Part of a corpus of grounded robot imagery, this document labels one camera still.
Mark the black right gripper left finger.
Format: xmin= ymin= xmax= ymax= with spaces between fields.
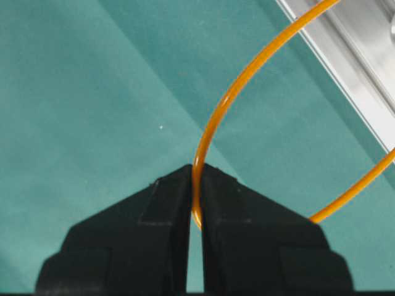
xmin=35 ymin=165 xmax=191 ymax=292

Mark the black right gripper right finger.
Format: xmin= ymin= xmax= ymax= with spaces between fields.
xmin=201 ymin=165 xmax=354 ymax=292

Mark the orange rubber band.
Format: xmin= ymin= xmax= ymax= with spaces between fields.
xmin=191 ymin=0 xmax=394 ymax=230

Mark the green table cloth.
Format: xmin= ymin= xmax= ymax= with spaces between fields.
xmin=1 ymin=1 xmax=386 ymax=293

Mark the silver aluminium extrusion rail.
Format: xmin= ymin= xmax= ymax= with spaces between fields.
xmin=274 ymin=0 xmax=395 ymax=154

